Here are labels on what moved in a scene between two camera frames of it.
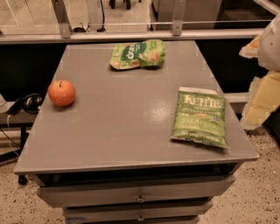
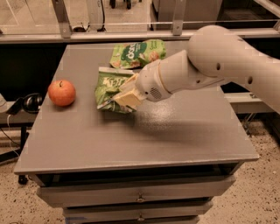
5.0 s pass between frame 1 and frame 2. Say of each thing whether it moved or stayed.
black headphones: stayed
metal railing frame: stayed
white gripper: moved
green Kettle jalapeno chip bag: moved
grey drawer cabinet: stayed
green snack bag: stayed
